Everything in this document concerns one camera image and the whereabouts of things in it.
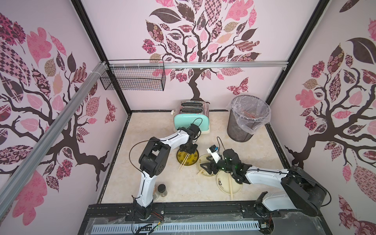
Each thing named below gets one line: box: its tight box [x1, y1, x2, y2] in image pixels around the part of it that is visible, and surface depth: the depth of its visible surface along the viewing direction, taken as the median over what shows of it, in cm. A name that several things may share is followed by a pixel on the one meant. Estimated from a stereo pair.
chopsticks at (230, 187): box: [228, 173, 234, 201], surface depth 80 cm
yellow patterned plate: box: [176, 149, 200, 166], surface depth 94 cm
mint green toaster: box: [170, 100, 211, 135], surface depth 100 cm
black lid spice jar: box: [157, 183, 168, 198], surface depth 74 cm
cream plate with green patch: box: [216, 170, 243, 195], surface depth 83 cm
